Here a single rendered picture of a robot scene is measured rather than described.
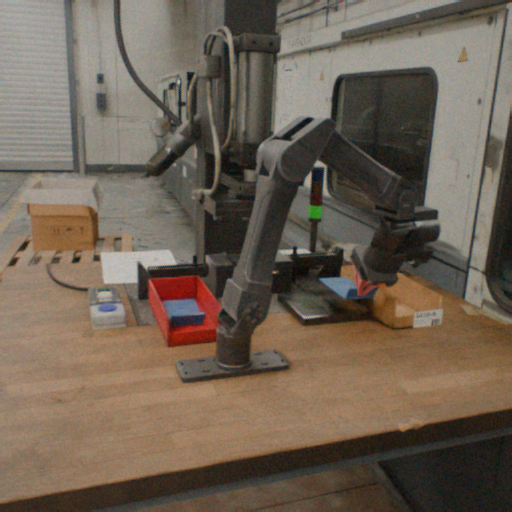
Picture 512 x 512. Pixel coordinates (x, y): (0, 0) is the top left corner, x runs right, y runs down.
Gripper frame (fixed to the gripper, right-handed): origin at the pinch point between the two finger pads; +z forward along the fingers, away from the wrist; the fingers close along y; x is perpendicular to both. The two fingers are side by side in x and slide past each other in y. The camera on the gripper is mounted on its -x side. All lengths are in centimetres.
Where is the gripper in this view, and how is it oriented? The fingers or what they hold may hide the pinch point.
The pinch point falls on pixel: (361, 291)
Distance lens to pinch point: 120.5
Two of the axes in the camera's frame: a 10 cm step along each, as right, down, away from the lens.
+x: -9.5, 0.3, -3.1
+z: -2.0, 7.1, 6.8
